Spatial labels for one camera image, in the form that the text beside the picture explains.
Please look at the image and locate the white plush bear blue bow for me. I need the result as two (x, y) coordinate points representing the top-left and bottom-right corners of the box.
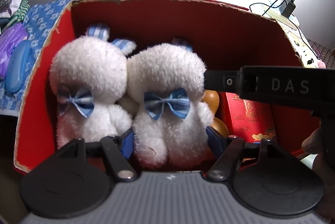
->
(127, 43), (214, 170)

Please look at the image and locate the person's hand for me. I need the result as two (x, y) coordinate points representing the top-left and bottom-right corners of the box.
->
(301, 128), (334, 223)

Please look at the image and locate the dark floral patterned cloth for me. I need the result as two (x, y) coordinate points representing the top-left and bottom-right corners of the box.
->
(307, 39), (335, 69)

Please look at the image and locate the red cardboard box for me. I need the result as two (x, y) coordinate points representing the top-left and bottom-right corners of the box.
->
(14, 0), (318, 173)

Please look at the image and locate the red gift packet gold print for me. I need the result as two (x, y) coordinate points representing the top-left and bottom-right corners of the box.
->
(219, 92), (276, 143)

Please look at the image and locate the white power strip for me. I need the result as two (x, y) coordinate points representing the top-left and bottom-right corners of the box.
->
(265, 8), (300, 30)

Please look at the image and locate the black charger plug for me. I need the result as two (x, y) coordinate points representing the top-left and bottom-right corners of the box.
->
(279, 0), (296, 18)

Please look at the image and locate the blue oval plastic case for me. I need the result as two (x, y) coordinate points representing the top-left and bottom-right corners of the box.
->
(5, 40), (31, 93)

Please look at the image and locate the blue white floral towel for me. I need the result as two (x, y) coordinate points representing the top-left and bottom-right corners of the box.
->
(0, 0), (73, 117)

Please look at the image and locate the purple plastic package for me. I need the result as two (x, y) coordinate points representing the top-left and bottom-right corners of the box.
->
(0, 23), (28, 81)

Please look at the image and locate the pile of folded clothes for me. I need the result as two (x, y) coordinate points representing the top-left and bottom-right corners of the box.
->
(0, 0), (30, 33)

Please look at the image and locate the black charging cable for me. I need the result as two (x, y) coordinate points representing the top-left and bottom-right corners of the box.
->
(248, 0), (319, 59)

